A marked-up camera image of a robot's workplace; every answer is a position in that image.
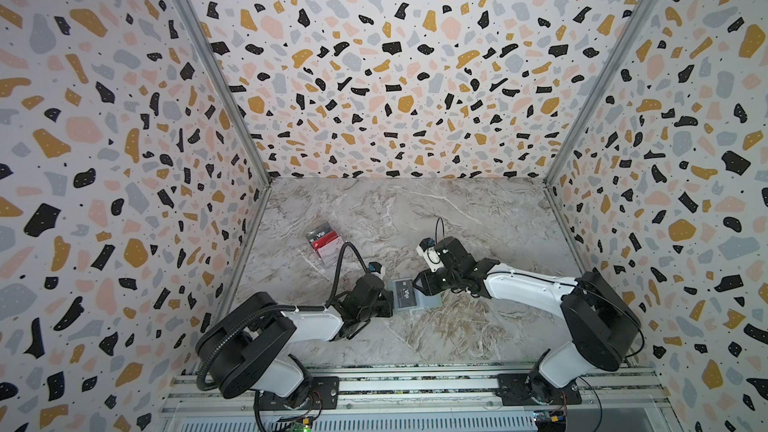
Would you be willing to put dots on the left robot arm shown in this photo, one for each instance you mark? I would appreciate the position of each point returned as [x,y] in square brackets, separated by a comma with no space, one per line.
[244,351]

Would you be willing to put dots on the black VIP card in box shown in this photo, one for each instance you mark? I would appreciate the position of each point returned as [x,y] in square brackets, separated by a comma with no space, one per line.
[319,231]

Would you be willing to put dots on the clear acrylic card box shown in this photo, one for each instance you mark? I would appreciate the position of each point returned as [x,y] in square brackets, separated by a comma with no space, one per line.
[328,255]

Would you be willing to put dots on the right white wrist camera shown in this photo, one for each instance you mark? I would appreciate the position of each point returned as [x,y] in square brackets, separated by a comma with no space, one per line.
[427,251]

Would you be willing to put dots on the aluminium front rail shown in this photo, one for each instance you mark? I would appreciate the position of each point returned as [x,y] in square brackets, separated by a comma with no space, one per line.
[440,388]

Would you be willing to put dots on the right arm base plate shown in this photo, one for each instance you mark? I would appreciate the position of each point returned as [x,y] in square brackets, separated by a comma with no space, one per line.
[518,389]

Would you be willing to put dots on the red card in box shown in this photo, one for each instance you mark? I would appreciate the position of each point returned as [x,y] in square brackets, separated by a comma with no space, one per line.
[319,242]

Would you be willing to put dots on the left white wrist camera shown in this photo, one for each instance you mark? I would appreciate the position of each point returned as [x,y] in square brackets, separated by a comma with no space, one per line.
[377,269]

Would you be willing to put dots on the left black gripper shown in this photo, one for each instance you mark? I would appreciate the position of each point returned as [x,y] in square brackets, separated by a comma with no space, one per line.
[388,310]

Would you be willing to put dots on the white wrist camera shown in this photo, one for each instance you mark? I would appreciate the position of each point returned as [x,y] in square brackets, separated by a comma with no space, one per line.
[427,251]
[377,269]

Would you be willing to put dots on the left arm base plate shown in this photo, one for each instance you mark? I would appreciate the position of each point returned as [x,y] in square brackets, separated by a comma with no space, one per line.
[316,394]

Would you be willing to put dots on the grey VIP card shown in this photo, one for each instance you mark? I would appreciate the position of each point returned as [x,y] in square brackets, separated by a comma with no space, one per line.
[404,293]

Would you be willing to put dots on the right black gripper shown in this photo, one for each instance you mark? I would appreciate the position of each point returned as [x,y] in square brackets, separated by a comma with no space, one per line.
[424,282]

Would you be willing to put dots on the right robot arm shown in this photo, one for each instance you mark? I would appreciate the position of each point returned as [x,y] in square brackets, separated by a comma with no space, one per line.
[601,327]

